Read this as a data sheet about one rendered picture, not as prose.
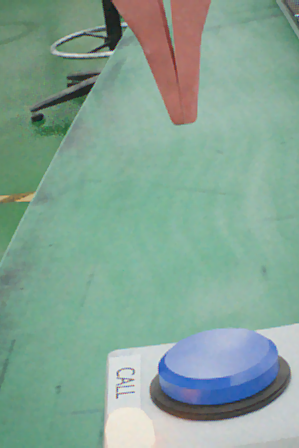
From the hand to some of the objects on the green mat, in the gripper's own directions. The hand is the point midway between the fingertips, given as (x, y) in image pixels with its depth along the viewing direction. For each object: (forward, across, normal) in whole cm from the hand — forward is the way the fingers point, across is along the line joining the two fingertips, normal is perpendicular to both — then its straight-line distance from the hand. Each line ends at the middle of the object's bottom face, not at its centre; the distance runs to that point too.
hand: (180, 92), depth 36 cm
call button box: (+16, -1, 0) cm, 16 cm away
